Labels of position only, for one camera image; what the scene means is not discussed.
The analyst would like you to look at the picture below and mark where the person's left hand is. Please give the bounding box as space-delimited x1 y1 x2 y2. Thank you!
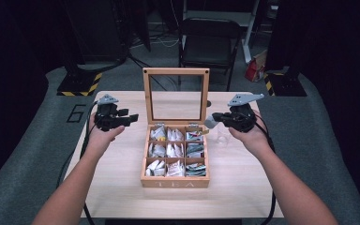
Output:
87 120 126 153

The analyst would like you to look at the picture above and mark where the wooden tea box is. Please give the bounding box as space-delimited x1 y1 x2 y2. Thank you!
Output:
140 67 211 189

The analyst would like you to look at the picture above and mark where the hazard striped stand base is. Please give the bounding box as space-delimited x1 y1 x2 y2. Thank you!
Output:
56 71 103 98
262 71 308 98

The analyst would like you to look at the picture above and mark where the black folding chair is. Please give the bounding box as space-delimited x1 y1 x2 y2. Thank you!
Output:
177 17 244 92

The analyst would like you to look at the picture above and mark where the white floor cable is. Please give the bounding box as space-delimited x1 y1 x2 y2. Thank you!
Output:
130 37 181 50

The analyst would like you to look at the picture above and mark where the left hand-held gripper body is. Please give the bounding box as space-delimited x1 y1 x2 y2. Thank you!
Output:
93 94 120 132

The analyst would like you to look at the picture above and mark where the black equipment cabinet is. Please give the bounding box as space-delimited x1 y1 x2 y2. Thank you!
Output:
64 0 129 64

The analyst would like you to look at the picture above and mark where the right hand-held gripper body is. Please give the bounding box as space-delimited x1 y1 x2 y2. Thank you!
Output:
227 93 265 133

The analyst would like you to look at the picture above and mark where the person's right hand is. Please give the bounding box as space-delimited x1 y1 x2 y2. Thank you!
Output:
229 110 271 154

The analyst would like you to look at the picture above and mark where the dark curtain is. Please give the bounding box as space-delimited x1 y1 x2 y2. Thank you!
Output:
266 0 360 217
0 0 68 193

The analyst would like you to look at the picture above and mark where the black floor cable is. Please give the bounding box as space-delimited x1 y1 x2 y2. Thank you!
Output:
127 52 179 92

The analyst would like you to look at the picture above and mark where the grey tea bag sachet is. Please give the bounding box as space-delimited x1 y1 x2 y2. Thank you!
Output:
203 114 220 136

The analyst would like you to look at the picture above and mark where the clear plastic cup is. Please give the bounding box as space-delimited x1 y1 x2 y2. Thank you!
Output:
215 125 233 146

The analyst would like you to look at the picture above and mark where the heap of assorted tea bags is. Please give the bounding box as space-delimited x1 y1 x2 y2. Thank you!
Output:
145 126 207 178

